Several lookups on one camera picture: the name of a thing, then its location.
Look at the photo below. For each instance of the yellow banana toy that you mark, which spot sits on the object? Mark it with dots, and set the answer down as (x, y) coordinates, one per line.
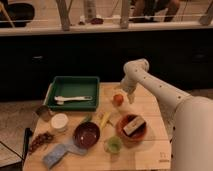
(104, 120)

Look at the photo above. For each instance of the green plastic cup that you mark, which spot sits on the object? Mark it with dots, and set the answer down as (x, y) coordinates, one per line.
(113, 145)

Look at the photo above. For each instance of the orange terracotta bowl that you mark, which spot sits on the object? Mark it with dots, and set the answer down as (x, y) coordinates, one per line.
(136, 136)

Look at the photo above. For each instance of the green plastic tray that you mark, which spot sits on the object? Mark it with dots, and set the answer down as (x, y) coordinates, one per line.
(71, 86)

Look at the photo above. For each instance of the blue-grey cloth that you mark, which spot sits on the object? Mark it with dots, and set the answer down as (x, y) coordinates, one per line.
(72, 148)

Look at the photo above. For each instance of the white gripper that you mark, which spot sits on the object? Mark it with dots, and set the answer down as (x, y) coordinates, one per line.
(129, 86)

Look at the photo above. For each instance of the red grapes bunch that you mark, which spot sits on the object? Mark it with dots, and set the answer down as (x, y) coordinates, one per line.
(39, 140)

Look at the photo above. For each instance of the orange-red apple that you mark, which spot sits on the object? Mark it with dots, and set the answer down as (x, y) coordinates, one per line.
(118, 99)

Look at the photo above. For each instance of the green vegetable toy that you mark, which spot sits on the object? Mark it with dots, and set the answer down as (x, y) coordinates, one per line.
(88, 118)

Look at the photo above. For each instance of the small metal cup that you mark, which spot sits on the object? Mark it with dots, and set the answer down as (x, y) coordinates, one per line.
(44, 113)

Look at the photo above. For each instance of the black table leg bracket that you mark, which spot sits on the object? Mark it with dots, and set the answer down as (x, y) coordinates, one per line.
(27, 135)

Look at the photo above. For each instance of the wooden block brush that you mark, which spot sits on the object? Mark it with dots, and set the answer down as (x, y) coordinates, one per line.
(133, 125)

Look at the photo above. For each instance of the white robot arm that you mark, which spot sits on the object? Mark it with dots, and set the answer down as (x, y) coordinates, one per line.
(192, 141)

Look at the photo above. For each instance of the white spatula utensil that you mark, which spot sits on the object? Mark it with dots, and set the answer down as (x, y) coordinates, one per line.
(61, 100)

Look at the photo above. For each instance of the white round container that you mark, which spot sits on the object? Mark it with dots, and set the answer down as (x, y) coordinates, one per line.
(59, 122)

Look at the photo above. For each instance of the dark red bowl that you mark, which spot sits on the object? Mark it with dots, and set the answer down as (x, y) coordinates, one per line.
(86, 135)

